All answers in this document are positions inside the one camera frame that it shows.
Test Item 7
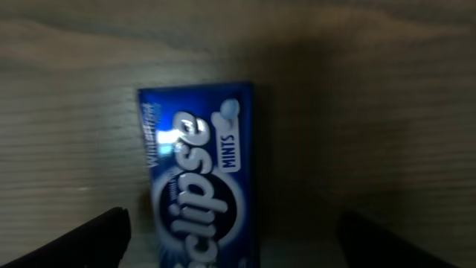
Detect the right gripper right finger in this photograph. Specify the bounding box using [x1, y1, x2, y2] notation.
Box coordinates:
[336, 210, 462, 268]

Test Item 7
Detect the blue candy pack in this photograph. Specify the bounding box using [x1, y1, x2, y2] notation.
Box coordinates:
[136, 81, 261, 268]

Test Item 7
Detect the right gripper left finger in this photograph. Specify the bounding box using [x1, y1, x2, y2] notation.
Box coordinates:
[0, 206, 132, 268]

